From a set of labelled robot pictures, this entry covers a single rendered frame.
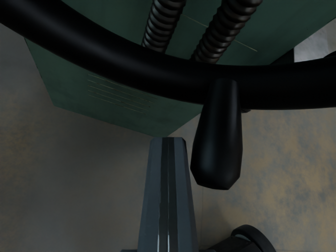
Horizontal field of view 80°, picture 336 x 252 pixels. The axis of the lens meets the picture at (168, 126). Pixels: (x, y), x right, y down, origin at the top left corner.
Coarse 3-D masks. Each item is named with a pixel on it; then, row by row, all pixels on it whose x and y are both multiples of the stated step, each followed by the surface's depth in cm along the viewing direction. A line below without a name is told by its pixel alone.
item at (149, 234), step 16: (160, 144) 10; (160, 160) 9; (160, 176) 8; (144, 192) 8; (160, 192) 7; (144, 208) 7; (160, 208) 7; (144, 224) 6; (160, 224) 6; (144, 240) 6; (160, 240) 6
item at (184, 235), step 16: (176, 144) 10; (176, 160) 9; (176, 176) 8; (176, 192) 7; (176, 208) 7; (192, 208) 7; (176, 224) 6; (192, 224) 6; (176, 240) 6; (192, 240) 6
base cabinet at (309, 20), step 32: (64, 0) 31; (96, 0) 30; (128, 0) 28; (192, 0) 27; (288, 0) 24; (320, 0) 24; (128, 32) 34; (192, 32) 31; (256, 32) 29; (288, 32) 28; (64, 64) 47; (224, 64) 36; (256, 64) 35; (64, 96) 64; (96, 96) 59; (128, 96) 55; (160, 96) 52; (128, 128) 82; (160, 128) 74
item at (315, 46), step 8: (320, 32) 35; (304, 40) 32; (312, 40) 33; (320, 40) 34; (296, 48) 31; (304, 48) 32; (312, 48) 33; (320, 48) 33; (280, 56) 33; (288, 56) 31; (296, 56) 30; (304, 56) 31; (312, 56) 32; (320, 56) 33
